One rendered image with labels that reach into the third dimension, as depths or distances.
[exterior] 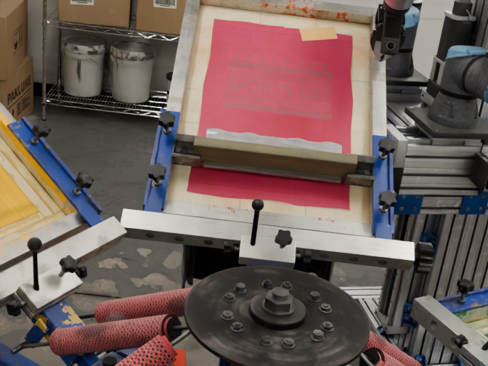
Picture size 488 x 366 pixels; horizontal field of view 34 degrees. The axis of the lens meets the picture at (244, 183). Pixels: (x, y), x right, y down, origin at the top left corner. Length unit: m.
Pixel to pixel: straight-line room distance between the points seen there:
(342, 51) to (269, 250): 0.77
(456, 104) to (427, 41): 3.44
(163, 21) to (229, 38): 2.99
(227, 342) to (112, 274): 2.66
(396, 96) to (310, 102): 0.76
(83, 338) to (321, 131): 0.96
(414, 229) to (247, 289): 1.60
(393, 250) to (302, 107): 0.52
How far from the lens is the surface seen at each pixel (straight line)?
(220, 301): 1.30
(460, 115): 2.45
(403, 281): 2.97
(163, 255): 4.02
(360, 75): 2.29
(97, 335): 1.44
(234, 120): 2.13
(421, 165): 2.46
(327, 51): 2.33
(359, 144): 2.13
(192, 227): 1.84
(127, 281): 3.80
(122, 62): 5.47
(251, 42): 2.32
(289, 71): 2.26
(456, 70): 2.42
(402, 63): 2.88
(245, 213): 1.92
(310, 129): 2.14
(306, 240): 1.84
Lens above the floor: 2.01
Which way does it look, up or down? 24 degrees down
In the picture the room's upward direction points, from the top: 7 degrees clockwise
